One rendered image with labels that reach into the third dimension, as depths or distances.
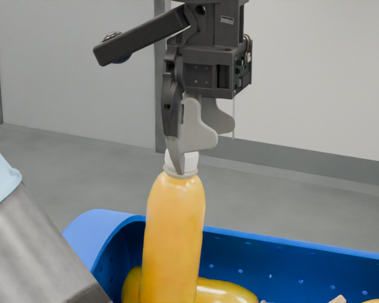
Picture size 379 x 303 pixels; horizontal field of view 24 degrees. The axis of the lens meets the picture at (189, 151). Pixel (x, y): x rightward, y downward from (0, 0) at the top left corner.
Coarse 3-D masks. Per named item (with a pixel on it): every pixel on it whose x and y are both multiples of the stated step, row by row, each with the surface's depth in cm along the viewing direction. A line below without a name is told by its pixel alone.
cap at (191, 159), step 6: (168, 156) 101; (186, 156) 101; (192, 156) 101; (198, 156) 102; (168, 162) 101; (186, 162) 101; (192, 162) 101; (174, 168) 101; (186, 168) 101; (192, 168) 102
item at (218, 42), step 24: (192, 0) 92; (216, 0) 92; (240, 0) 92; (192, 24) 95; (216, 24) 94; (240, 24) 95; (168, 48) 95; (192, 48) 94; (216, 48) 94; (240, 48) 95; (192, 72) 96; (216, 72) 95; (240, 72) 95; (216, 96) 95
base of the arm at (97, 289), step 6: (90, 288) 55; (96, 288) 56; (84, 294) 55; (90, 294) 55; (96, 294) 56; (102, 294) 56; (72, 300) 54; (78, 300) 54; (84, 300) 54; (90, 300) 55; (96, 300) 55; (102, 300) 56; (108, 300) 57
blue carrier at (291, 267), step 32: (96, 224) 109; (128, 224) 120; (96, 256) 104; (128, 256) 126; (224, 256) 119; (256, 256) 116; (288, 256) 114; (320, 256) 111; (352, 256) 107; (256, 288) 120; (288, 288) 118; (320, 288) 116; (352, 288) 114
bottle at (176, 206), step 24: (168, 168) 102; (168, 192) 101; (192, 192) 102; (168, 216) 102; (192, 216) 102; (144, 240) 105; (168, 240) 103; (192, 240) 103; (144, 264) 106; (168, 264) 104; (192, 264) 105; (144, 288) 107; (168, 288) 105; (192, 288) 107
